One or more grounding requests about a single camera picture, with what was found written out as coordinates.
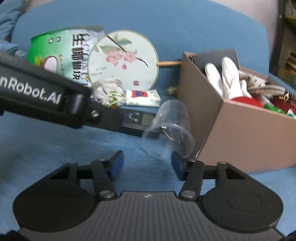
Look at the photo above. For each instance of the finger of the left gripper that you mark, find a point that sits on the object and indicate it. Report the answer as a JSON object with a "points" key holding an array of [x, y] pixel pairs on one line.
{"points": [[100, 116]]}

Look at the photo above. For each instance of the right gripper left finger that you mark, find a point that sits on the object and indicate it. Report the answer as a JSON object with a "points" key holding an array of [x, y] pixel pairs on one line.
{"points": [[102, 172]]}

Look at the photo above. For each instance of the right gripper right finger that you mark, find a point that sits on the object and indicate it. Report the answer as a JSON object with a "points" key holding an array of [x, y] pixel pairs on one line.
{"points": [[192, 172]]}

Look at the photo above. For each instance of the herb tea packet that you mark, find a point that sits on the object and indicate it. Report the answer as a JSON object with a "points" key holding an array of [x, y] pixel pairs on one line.
{"points": [[109, 92]]}

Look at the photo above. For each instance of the clear plastic cup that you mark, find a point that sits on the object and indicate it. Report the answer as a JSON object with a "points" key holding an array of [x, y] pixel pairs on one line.
{"points": [[170, 131]]}

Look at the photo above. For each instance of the black digital scale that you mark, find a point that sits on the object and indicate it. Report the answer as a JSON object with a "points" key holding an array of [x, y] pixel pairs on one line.
{"points": [[135, 122]]}

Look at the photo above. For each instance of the white tissue packet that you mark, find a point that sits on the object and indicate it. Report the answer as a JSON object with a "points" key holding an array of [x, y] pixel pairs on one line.
{"points": [[148, 98]]}

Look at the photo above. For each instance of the green coconut snack bag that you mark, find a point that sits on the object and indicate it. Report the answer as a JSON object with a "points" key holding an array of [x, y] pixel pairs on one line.
{"points": [[66, 51]]}

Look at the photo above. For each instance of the round floral hand fan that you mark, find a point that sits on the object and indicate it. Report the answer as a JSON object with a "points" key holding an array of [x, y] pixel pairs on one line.
{"points": [[128, 56]]}

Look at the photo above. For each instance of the brown cardboard box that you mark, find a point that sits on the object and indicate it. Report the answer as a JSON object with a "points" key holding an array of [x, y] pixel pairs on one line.
{"points": [[251, 138]]}

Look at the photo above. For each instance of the white glove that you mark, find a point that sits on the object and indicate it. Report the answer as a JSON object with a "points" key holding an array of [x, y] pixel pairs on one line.
{"points": [[228, 83]]}

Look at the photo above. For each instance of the black metal shelf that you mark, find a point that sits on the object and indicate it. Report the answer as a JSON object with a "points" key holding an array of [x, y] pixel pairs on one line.
{"points": [[282, 60]]}

